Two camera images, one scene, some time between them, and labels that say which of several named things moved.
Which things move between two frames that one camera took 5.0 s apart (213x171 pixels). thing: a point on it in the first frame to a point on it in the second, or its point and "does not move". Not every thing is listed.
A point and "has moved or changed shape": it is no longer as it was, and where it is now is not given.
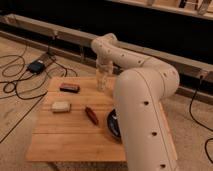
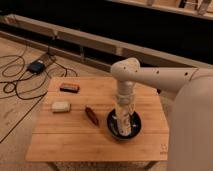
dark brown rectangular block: (69, 88) does not move
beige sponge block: (61, 107) does not move
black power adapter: (36, 67) does not move
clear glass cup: (102, 80) has moved or changed shape
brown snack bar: (92, 115) does not move
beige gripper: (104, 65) to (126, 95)
